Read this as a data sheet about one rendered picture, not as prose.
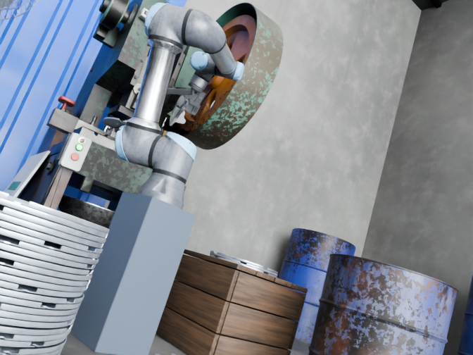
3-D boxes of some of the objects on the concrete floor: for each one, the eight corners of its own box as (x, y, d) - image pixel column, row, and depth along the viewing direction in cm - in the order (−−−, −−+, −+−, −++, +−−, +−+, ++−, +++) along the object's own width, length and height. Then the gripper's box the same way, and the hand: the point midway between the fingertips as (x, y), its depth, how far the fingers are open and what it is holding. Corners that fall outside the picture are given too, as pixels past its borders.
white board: (-39, 265, 175) (48, 149, 194) (-42, 249, 216) (30, 155, 235) (-36, 266, 176) (51, 151, 195) (-40, 250, 217) (32, 156, 236)
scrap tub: (455, 458, 126) (483, 300, 136) (371, 453, 104) (411, 265, 115) (347, 399, 160) (376, 277, 171) (267, 386, 139) (305, 247, 150)
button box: (25, 298, 148) (92, 140, 162) (-54, 280, 135) (26, 110, 149) (-6, 248, 268) (34, 160, 282) (-49, 236, 255) (-6, 144, 269)
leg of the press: (21, 299, 150) (114, 79, 170) (-14, 291, 144) (87, 65, 164) (-1, 260, 226) (65, 113, 246) (-24, 254, 220) (46, 103, 240)
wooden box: (284, 380, 158) (308, 289, 165) (205, 367, 136) (237, 263, 144) (222, 345, 190) (246, 270, 197) (151, 330, 168) (180, 247, 176)
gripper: (208, 94, 187) (184, 134, 190) (201, 89, 195) (179, 129, 198) (193, 84, 183) (168, 126, 185) (186, 80, 190) (163, 120, 193)
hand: (169, 122), depth 190 cm, fingers closed
